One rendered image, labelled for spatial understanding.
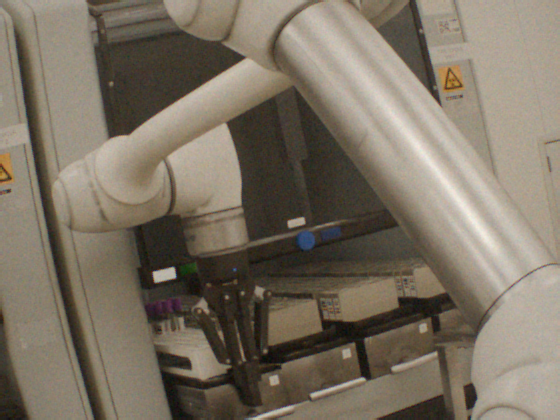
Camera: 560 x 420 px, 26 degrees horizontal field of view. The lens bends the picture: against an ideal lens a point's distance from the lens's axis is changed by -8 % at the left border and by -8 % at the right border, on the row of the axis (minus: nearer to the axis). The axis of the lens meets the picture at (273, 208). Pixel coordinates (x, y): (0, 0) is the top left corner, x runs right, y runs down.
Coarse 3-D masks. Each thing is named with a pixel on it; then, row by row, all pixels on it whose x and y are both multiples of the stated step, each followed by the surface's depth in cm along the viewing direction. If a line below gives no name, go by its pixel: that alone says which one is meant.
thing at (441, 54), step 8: (432, 48) 223; (440, 48) 224; (448, 48) 225; (456, 48) 226; (464, 48) 227; (432, 56) 223; (440, 56) 224; (448, 56) 225; (456, 56) 226; (464, 56) 227; (472, 56) 227
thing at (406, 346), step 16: (384, 320) 209; (400, 320) 208; (416, 320) 209; (352, 336) 209; (368, 336) 205; (384, 336) 205; (400, 336) 207; (416, 336) 208; (368, 352) 204; (384, 352) 205; (400, 352) 207; (416, 352) 208; (432, 352) 210; (384, 368) 205; (400, 368) 201
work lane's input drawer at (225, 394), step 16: (272, 368) 192; (176, 384) 197; (192, 384) 193; (208, 384) 187; (224, 384) 188; (272, 384) 191; (176, 400) 198; (192, 400) 191; (208, 400) 186; (224, 400) 188; (240, 400) 189; (272, 400) 191; (288, 400) 192; (208, 416) 187; (224, 416) 187; (240, 416) 189; (256, 416) 185; (272, 416) 186
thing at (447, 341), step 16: (432, 336) 186; (448, 336) 182; (464, 336) 178; (448, 352) 184; (448, 368) 184; (448, 384) 185; (448, 400) 185; (464, 400) 186; (448, 416) 186; (464, 416) 185
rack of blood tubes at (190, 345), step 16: (160, 336) 212; (176, 336) 209; (192, 336) 205; (176, 352) 197; (192, 352) 191; (208, 352) 191; (160, 368) 205; (176, 368) 199; (192, 368) 193; (208, 368) 191; (224, 368) 192
